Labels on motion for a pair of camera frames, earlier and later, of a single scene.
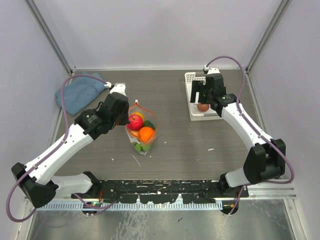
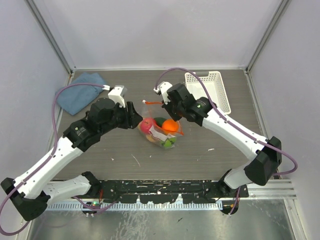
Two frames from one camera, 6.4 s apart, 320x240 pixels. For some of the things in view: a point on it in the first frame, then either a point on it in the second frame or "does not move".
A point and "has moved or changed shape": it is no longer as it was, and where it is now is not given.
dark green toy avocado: x=147 y=123 to x=159 y=121
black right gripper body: x=209 y=96 to x=175 y=111
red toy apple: x=136 y=122 has moved or changed shape
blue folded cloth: x=79 y=91 does not move
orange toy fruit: x=145 y=133 to x=171 y=125
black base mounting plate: x=162 y=191 does not move
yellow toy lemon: x=140 y=114 has moved or changed shape
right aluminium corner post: x=283 y=6 does not move
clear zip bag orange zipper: x=143 y=129 to x=158 y=127
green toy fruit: x=143 y=148 to x=169 y=142
